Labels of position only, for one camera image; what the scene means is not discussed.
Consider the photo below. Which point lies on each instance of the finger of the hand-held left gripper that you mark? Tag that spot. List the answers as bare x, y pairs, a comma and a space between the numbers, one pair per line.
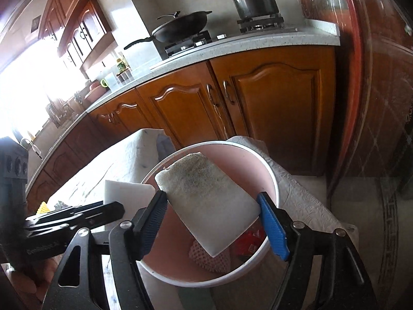
106, 213
80, 207

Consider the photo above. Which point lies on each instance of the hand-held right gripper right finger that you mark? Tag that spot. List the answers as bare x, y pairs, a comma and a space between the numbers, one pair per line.
274, 226

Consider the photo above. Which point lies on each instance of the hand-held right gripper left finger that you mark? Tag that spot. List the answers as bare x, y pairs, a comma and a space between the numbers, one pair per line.
151, 222

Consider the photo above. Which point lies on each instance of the white scouring sponge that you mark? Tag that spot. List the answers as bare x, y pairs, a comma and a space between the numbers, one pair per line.
206, 197

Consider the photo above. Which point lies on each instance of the pink round bin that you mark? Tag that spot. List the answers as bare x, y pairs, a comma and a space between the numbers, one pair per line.
245, 168

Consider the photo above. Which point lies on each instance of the white foam block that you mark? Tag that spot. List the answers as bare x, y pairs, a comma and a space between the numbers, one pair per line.
125, 192

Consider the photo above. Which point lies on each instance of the yellow ridged object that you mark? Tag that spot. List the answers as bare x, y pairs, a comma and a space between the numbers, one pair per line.
42, 208

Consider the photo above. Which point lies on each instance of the red wrapper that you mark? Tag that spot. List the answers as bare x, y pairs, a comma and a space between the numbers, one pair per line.
248, 242

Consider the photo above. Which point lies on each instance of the white dotted tablecloth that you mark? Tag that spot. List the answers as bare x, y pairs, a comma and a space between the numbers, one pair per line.
96, 174

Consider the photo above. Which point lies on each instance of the white embossed cloth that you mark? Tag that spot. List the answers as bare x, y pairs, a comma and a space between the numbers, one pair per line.
306, 200

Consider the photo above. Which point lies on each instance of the pink foam fruit net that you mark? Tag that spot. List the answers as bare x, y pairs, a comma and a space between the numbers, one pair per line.
200, 255

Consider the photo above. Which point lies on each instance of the metal kitchen faucet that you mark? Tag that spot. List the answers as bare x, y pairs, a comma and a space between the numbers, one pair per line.
32, 147

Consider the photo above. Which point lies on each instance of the clear glass jars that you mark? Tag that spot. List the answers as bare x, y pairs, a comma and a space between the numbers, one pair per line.
56, 113

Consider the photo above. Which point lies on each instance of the brown clay pot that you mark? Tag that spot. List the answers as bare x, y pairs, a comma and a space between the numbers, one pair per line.
95, 92

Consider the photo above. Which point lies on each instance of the kitchen window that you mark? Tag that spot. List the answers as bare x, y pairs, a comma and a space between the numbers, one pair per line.
19, 87

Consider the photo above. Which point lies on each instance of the wooden base cabinets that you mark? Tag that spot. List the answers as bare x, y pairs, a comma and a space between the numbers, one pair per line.
274, 103

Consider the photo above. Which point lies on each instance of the speckled kitchen countertop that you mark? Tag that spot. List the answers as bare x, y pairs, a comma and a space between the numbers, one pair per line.
258, 40

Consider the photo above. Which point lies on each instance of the wooden glass door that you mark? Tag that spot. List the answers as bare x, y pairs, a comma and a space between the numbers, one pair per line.
380, 71

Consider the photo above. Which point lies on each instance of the black gas stove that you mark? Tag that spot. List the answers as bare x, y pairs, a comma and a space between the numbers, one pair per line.
200, 40

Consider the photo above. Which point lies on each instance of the black wok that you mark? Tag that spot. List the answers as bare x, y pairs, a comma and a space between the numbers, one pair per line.
180, 25

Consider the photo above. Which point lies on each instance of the steel pot with lid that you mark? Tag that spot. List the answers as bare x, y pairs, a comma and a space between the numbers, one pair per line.
255, 3

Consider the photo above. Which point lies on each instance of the wooden wall cabinets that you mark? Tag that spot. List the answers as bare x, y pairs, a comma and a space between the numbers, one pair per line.
90, 22

